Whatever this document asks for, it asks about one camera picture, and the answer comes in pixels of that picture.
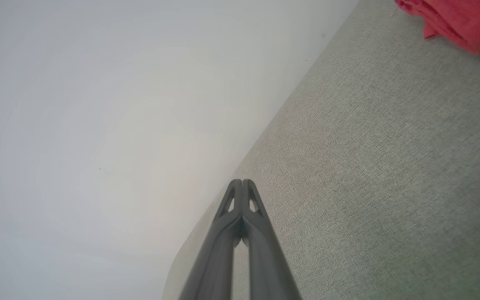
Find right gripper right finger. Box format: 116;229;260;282
242;179;303;300

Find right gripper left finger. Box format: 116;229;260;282
179;179;243;300

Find red white-trimmed jersey shirt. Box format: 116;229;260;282
394;0;480;56

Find grey fabric sofa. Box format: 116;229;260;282
163;0;480;300

